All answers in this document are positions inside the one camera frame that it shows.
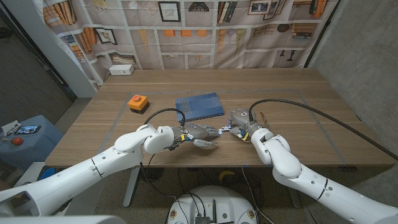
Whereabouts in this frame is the white paper item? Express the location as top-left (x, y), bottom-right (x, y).
top-left (1, 119), bottom-right (22, 136)

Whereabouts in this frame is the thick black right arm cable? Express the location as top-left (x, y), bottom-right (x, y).
top-left (248, 98), bottom-right (398, 161)

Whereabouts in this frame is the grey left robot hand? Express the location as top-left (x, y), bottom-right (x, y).
top-left (172, 123), bottom-right (222, 149)

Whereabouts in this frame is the yellow curved object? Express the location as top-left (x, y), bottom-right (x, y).
top-left (218, 170), bottom-right (236, 184)

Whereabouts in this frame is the white power outlet box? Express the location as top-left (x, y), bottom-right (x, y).
top-left (108, 63), bottom-right (135, 76)

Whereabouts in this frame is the white robot torso edge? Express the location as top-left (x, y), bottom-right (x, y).
top-left (0, 214), bottom-right (127, 224)

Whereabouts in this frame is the blue puzzle board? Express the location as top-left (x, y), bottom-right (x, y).
top-left (174, 92), bottom-right (225, 123)

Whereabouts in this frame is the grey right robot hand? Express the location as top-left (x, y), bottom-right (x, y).
top-left (228, 108), bottom-right (265, 142)

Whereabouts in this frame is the grey table leg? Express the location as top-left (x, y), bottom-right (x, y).
top-left (287, 187), bottom-right (302, 208)

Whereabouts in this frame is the black round floor object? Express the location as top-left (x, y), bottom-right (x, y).
top-left (139, 167), bottom-right (165, 183)

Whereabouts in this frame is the black backdrop pole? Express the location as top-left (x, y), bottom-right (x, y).
top-left (303, 0), bottom-right (342, 68)

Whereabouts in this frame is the printed bookshelf backdrop cloth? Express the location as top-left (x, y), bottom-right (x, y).
top-left (32, 0), bottom-right (340, 86)

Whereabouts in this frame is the blue stool with phone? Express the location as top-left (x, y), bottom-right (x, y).
top-left (0, 114), bottom-right (65, 171)

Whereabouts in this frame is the smartphone with lit screen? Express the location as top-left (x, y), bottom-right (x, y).
top-left (14, 124), bottom-right (42, 135)

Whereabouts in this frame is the white table leg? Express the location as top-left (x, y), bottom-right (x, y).
top-left (123, 167), bottom-right (141, 208)

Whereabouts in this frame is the white robot base with cables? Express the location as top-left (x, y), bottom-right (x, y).
top-left (167, 185), bottom-right (258, 224)

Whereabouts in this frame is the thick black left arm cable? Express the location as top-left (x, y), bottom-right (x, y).
top-left (143, 108), bottom-right (187, 128)

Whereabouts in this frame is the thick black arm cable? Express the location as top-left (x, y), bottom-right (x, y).
top-left (143, 108), bottom-right (187, 128)
top-left (248, 98), bottom-right (398, 161)

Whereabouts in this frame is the white base with blue pads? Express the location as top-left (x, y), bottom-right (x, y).
top-left (15, 161), bottom-right (57, 187)

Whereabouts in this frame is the orange emergency stop button box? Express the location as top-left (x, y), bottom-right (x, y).
top-left (127, 94), bottom-right (150, 114)

